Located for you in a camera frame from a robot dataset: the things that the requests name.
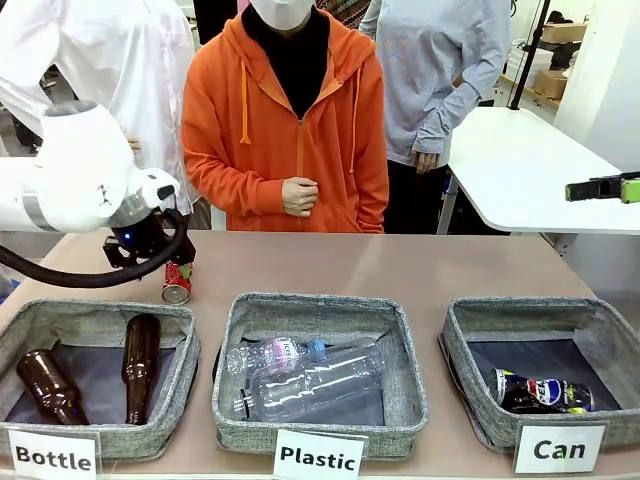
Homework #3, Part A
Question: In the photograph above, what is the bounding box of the small cardboard box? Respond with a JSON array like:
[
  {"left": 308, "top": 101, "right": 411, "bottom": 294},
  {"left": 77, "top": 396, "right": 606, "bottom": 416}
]
[{"left": 541, "top": 21, "right": 587, "bottom": 44}]

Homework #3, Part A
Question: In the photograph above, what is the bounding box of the grey fabric basket for plastic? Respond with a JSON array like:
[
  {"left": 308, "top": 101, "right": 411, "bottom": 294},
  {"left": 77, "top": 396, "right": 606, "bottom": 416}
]
[{"left": 211, "top": 291, "right": 430, "bottom": 454}]

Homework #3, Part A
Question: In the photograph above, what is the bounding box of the grey fabric basket for cans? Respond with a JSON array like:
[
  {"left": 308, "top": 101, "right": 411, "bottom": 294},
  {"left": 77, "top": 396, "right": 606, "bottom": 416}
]
[{"left": 438, "top": 297, "right": 640, "bottom": 449}]

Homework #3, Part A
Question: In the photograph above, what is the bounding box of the white background table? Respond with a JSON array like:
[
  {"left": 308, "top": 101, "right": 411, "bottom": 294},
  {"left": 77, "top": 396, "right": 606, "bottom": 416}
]
[{"left": 436, "top": 105, "right": 640, "bottom": 236}]

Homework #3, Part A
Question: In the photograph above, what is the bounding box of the figure in white shirt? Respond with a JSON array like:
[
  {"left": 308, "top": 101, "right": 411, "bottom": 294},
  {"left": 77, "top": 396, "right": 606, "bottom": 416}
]
[{"left": 0, "top": 0, "right": 202, "bottom": 217}]

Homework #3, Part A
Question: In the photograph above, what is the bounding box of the large clear plastic bottle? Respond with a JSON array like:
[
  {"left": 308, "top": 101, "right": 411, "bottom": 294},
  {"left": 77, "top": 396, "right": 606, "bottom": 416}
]
[{"left": 238, "top": 337, "right": 387, "bottom": 422}]

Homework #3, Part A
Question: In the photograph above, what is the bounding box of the person's right hand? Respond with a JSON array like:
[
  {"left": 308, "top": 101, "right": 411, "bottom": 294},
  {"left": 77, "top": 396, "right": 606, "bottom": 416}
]
[{"left": 281, "top": 178, "right": 320, "bottom": 218}]

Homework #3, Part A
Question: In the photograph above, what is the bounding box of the crushed red drink can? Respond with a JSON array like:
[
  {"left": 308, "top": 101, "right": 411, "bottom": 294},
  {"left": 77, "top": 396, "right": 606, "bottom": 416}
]
[{"left": 160, "top": 260, "right": 194, "bottom": 306}]

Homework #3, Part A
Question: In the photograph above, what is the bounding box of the crushed black Pepsi can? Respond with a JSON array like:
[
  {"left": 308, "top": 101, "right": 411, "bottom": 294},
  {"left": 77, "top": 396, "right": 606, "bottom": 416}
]
[{"left": 488, "top": 368, "right": 596, "bottom": 416}]

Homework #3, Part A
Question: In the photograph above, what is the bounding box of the large cardboard box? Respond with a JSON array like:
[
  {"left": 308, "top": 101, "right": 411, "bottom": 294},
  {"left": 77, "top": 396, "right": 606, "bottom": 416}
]
[{"left": 533, "top": 68, "right": 570, "bottom": 101}]

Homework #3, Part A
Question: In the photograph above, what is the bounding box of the black stand pole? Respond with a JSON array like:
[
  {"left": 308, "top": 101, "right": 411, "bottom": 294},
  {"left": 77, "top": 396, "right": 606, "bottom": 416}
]
[{"left": 508, "top": 0, "right": 552, "bottom": 110}]

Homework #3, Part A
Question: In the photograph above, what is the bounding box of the figure in grey-blue shirt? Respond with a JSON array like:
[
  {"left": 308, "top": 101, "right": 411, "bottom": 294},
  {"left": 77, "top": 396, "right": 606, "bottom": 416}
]
[{"left": 358, "top": 0, "right": 513, "bottom": 235}]

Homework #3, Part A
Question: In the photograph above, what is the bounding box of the grey fabric basket for bottles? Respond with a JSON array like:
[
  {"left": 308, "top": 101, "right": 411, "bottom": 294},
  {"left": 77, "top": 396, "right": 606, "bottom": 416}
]
[{"left": 0, "top": 298, "right": 202, "bottom": 462}]

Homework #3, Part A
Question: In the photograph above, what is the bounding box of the clear bottle with blue cap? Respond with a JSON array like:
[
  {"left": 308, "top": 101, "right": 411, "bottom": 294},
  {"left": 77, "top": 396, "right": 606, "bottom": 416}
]
[{"left": 226, "top": 336, "right": 327, "bottom": 375}]

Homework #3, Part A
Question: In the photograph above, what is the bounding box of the brown glass beer bottle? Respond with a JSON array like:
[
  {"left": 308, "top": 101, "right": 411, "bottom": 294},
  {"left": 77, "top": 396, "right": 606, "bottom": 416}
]
[
  {"left": 15, "top": 349, "right": 91, "bottom": 427},
  {"left": 121, "top": 314, "right": 163, "bottom": 426}
]

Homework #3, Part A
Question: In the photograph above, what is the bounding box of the person's right forearm orange sleeve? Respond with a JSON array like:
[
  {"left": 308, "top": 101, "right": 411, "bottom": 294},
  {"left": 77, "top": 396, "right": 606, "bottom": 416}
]
[{"left": 181, "top": 142, "right": 287, "bottom": 213}]

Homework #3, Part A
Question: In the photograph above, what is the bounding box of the person's left forearm orange sleeve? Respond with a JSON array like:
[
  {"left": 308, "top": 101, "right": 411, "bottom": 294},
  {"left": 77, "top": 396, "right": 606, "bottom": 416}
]
[{"left": 349, "top": 159, "right": 391, "bottom": 234}]

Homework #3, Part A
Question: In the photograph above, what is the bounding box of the white Plastic label card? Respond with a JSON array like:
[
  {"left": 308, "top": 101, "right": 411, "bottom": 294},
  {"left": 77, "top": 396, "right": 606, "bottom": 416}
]
[{"left": 273, "top": 428, "right": 369, "bottom": 479}]

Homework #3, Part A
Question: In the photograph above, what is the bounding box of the grey-shirt figure's hand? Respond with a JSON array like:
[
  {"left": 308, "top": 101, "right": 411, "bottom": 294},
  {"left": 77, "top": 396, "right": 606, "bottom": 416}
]
[{"left": 411, "top": 151, "right": 442, "bottom": 176}]

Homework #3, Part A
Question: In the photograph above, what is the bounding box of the person in orange hoodie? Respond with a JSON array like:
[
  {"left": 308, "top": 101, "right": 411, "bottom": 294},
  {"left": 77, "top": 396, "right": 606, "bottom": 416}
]
[{"left": 180, "top": 0, "right": 391, "bottom": 234}]

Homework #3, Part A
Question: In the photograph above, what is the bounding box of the white Bottle label card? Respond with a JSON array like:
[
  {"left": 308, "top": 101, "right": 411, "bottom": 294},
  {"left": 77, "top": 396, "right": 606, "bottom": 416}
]
[{"left": 6, "top": 428, "right": 99, "bottom": 477}]

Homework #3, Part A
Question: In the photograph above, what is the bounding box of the white Can label card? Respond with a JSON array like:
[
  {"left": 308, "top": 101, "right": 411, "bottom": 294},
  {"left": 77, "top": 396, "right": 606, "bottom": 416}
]
[{"left": 514, "top": 424, "right": 606, "bottom": 474}]

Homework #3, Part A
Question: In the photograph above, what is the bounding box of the thick black arm cable hose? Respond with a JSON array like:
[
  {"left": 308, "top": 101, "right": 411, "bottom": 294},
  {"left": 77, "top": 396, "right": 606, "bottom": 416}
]
[{"left": 0, "top": 209, "right": 191, "bottom": 289}]

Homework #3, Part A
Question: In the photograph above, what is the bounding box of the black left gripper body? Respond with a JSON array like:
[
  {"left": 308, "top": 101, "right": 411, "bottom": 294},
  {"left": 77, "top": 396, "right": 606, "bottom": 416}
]
[{"left": 102, "top": 210, "right": 196, "bottom": 272}]

